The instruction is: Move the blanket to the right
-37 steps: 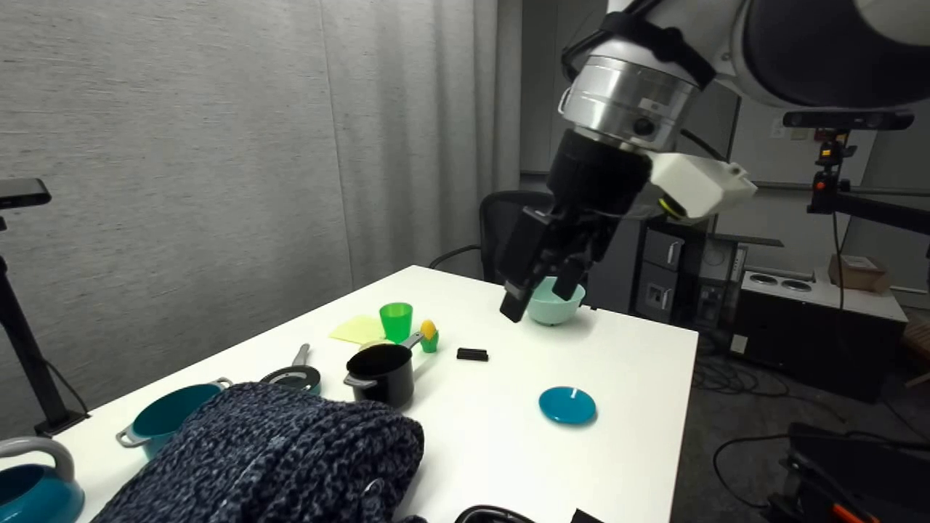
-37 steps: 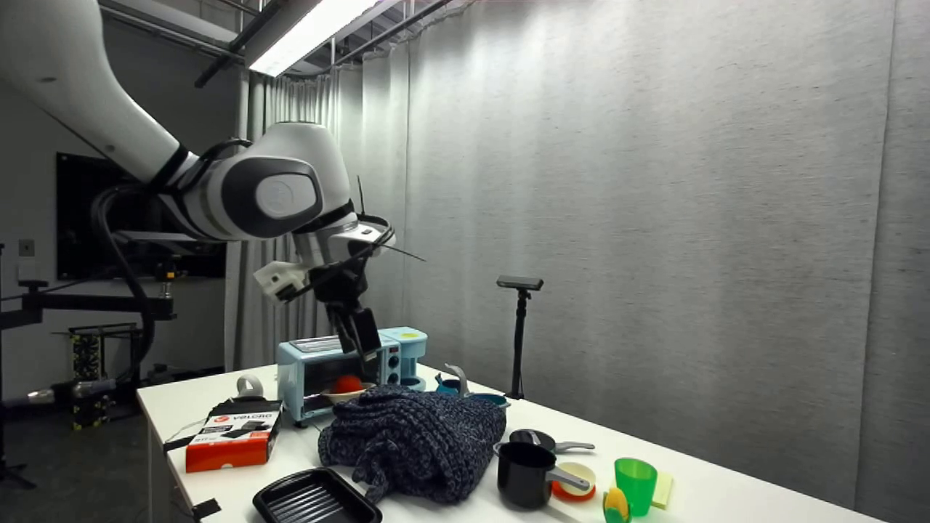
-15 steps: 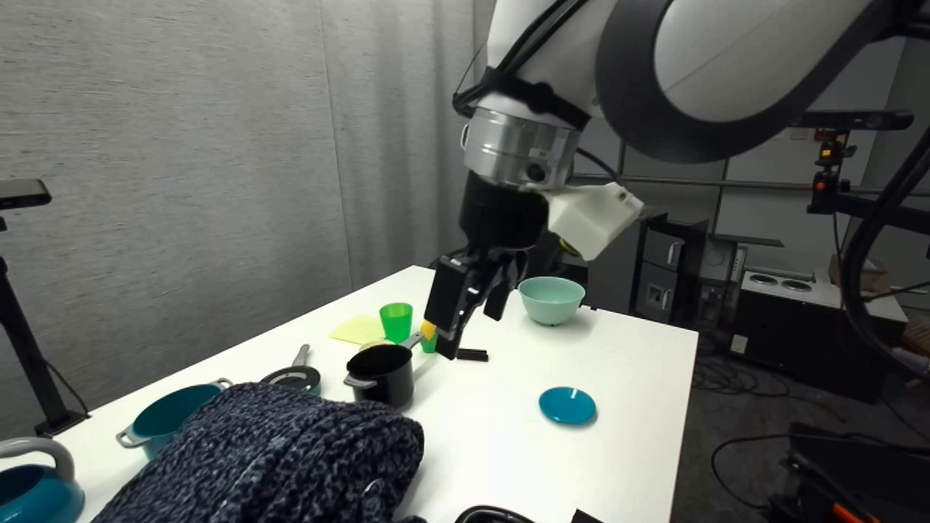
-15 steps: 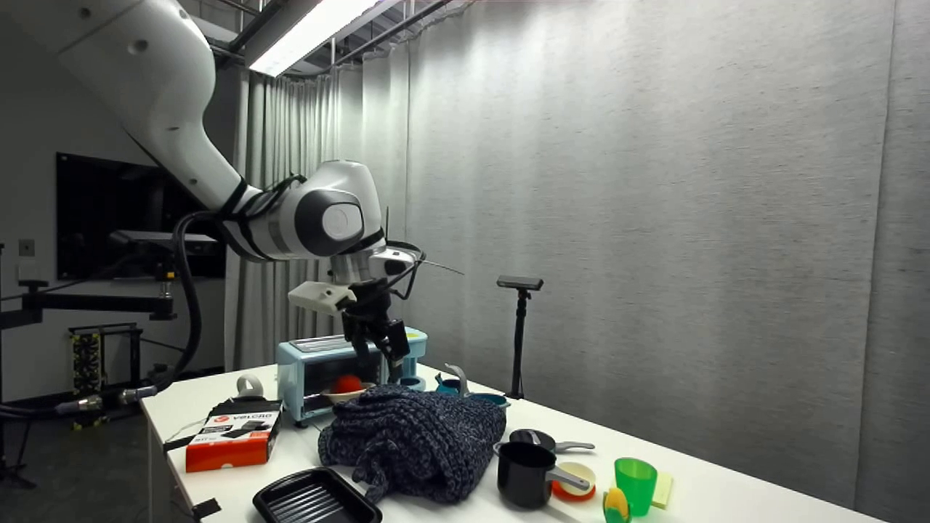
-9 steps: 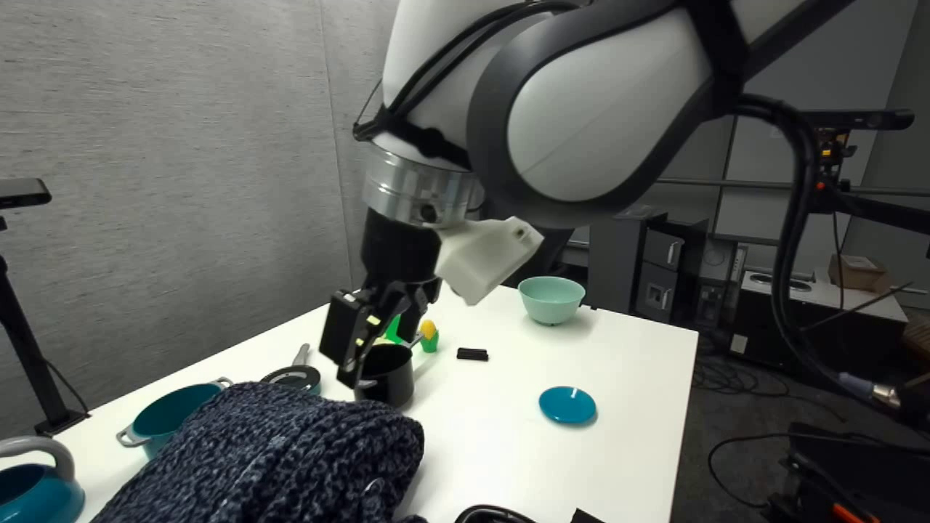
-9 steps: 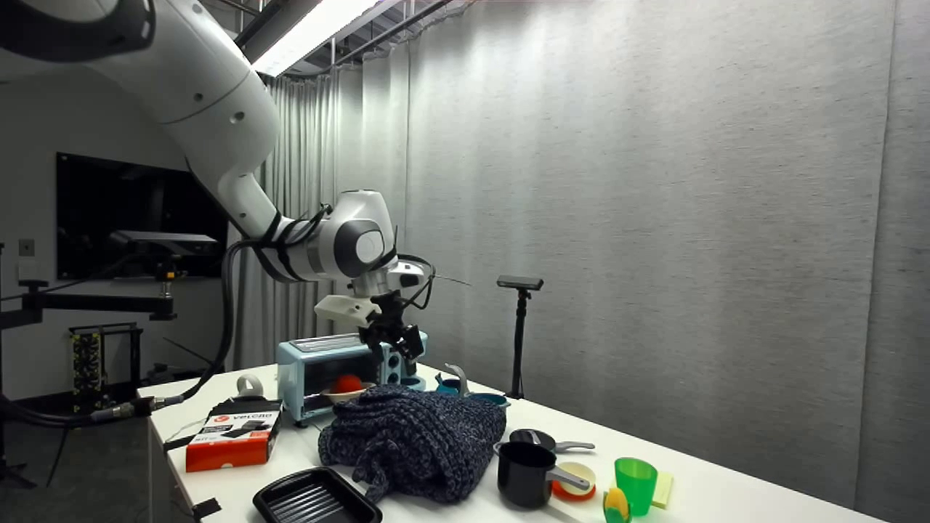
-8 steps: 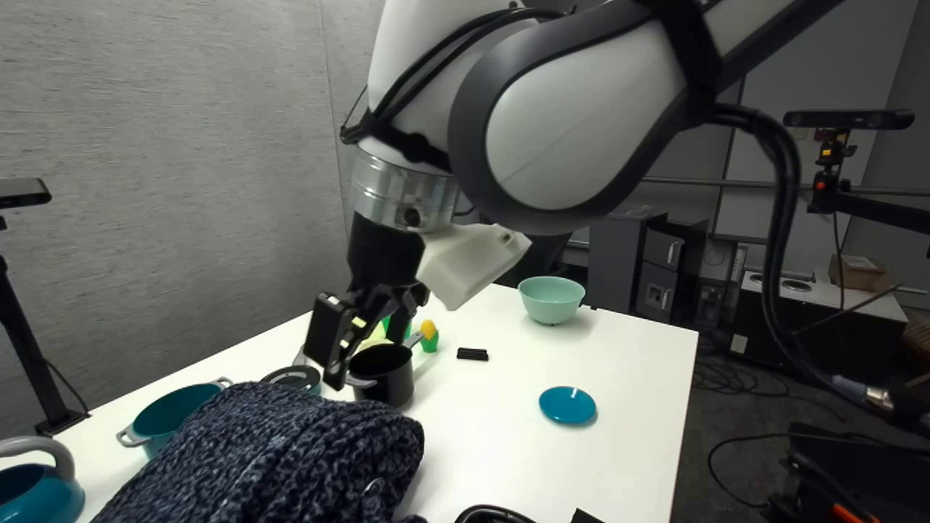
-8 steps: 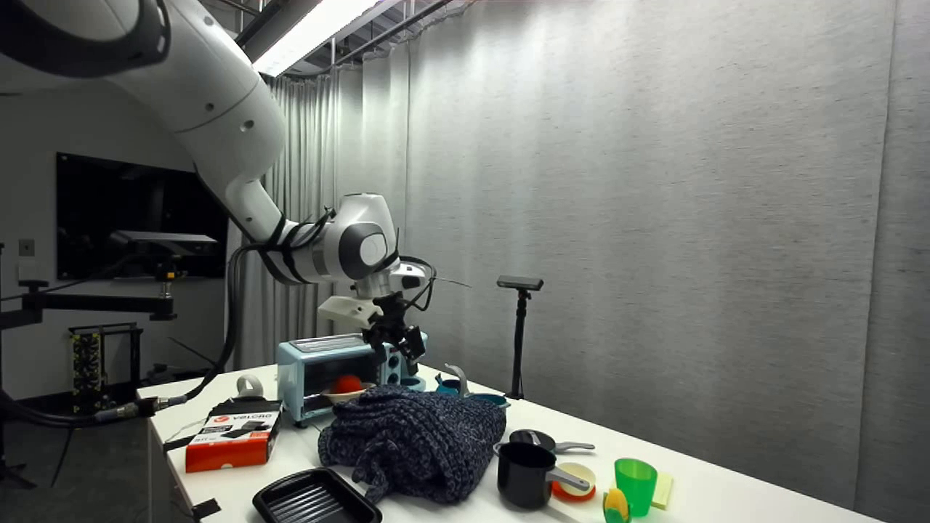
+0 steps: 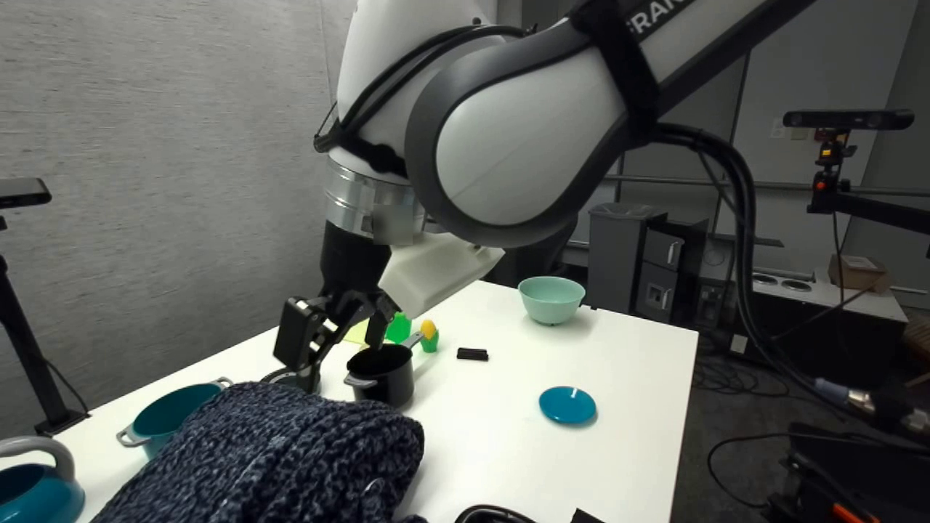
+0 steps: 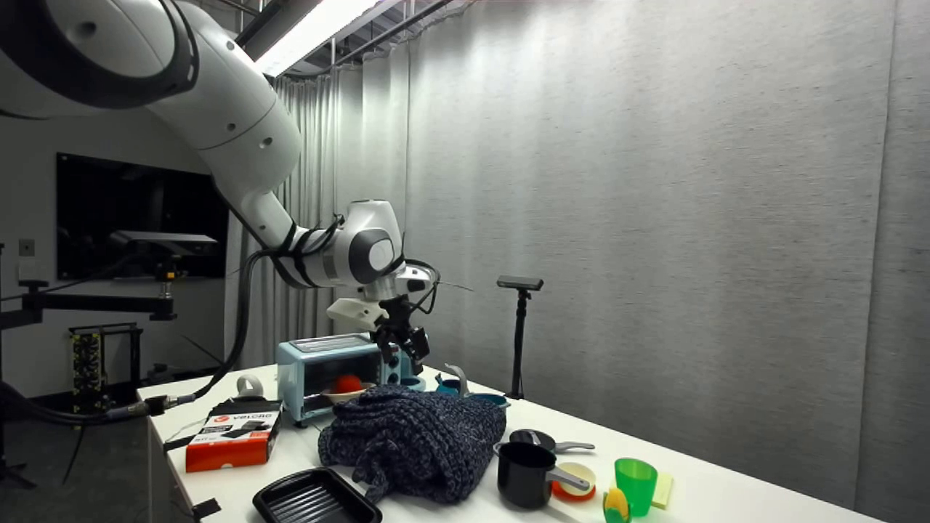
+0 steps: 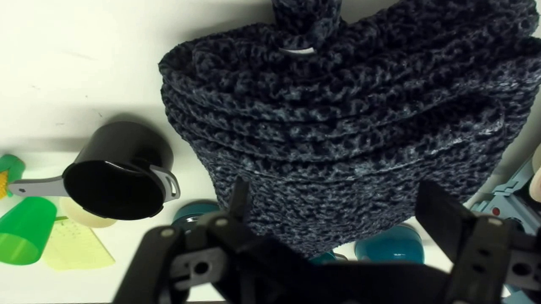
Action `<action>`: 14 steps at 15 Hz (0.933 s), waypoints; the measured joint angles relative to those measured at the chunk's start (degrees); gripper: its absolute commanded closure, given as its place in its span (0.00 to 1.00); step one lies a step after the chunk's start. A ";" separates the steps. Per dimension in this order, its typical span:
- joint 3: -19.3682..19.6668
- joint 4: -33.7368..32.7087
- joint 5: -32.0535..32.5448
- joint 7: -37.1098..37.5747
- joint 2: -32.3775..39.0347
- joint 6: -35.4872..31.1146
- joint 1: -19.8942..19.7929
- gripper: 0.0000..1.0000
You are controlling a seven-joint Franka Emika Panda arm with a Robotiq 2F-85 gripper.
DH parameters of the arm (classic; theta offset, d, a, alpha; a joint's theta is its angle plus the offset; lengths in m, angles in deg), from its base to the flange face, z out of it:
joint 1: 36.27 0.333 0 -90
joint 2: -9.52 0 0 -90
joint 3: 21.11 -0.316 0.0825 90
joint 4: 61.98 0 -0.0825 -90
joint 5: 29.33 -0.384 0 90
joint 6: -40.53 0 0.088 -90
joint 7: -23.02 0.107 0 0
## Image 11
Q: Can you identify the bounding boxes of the teal toy pot grey handles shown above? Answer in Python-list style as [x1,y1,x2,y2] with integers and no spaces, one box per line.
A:
[309,223,426,266]

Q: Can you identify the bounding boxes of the dark blue knitted blanket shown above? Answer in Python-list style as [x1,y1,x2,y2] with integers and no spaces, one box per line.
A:
[157,0,541,260]

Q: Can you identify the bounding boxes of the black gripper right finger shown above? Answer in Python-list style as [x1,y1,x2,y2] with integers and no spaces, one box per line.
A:
[416,179,541,304]

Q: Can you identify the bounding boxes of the green plastic cup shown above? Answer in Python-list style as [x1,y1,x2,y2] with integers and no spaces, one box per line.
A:
[0,196,59,266]

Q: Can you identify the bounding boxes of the small yellow green toy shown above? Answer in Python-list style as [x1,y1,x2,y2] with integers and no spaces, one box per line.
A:
[0,152,27,199]

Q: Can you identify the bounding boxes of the pale blue plastic toy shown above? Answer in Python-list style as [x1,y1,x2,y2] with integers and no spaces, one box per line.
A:
[465,143,541,241]

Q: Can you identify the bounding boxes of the yellow-green plastic piece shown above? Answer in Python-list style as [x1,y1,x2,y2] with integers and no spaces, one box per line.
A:
[42,196,118,272]

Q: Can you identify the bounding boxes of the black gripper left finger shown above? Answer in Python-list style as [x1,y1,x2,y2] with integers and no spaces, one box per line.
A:
[111,175,267,304]

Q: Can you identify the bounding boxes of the black toy saucepan grey handle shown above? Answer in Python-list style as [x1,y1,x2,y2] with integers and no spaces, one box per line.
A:
[7,118,182,223]

